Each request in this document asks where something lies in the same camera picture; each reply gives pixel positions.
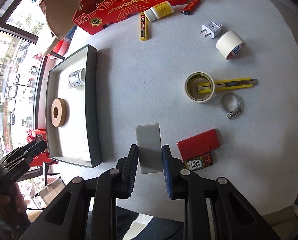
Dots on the yellow blade case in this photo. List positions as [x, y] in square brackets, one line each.
[143, 27]

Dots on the red lighter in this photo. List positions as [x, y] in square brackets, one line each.
[190, 7]

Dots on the white blue-label pill bottle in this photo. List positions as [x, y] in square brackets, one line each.
[77, 78]

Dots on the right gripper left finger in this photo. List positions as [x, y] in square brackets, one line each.
[128, 169]

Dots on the metal hose clamp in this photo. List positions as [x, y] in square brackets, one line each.
[231, 104]

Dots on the yellow utility knife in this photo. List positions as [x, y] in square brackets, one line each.
[224, 85]

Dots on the red rectangular box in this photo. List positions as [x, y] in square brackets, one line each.
[198, 145]

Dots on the white power plug adapter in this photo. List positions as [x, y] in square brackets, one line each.
[211, 29]

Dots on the white rectangular block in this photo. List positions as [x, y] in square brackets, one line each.
[149, 148]

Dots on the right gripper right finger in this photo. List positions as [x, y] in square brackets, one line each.
[172, 167]

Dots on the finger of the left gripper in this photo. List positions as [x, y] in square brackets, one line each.
[31, 150]

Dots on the yellow-core masking tape roll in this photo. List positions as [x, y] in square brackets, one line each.
[191, 87]

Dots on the white masking tape roll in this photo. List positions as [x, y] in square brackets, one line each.
[230, 44]

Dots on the yellow label pill bottle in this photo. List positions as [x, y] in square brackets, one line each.
[159, 11]

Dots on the red black patterned small box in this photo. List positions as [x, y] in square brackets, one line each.
[199, 163]

